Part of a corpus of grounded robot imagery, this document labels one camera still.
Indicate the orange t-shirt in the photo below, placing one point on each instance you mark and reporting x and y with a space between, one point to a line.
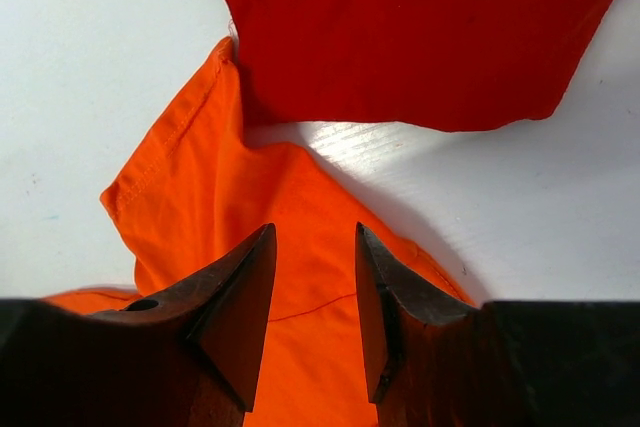
192 190

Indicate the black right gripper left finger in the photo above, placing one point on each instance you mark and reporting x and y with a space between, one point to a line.
188 355

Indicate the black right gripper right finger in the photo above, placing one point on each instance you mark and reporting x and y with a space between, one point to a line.
433 360

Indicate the red folded t-shirt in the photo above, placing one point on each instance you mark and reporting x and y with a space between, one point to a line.
449 65

